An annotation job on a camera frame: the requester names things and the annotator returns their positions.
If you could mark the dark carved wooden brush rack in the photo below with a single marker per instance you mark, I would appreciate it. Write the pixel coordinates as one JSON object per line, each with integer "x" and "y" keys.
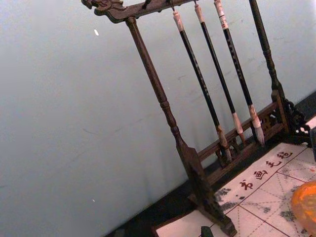
{"x": 149, "y": 66}

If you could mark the calligraphy brush with dark tip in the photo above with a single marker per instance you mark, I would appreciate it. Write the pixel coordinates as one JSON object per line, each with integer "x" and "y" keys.
{"x": 198, "y": 74}

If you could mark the calligraphy brush with brown tip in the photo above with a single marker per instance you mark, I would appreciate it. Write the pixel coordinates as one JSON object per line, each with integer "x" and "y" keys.
{"x": 220, "y": 74}

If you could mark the calligraphy brush with white tip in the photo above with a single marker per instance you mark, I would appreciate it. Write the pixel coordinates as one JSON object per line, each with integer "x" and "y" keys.
{"x": 240, "y": 74}

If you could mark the white felt mat red grid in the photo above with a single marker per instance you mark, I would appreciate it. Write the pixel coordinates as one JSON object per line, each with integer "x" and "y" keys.
{"x": 266, "y": 188}

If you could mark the black inkstone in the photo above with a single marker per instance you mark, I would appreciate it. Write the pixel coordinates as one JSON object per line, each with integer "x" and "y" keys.
{"x": 313, "y": 145}

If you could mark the orange dish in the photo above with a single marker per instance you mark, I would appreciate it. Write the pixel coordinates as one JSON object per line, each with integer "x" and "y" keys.
{"x": 306, "y": 207}

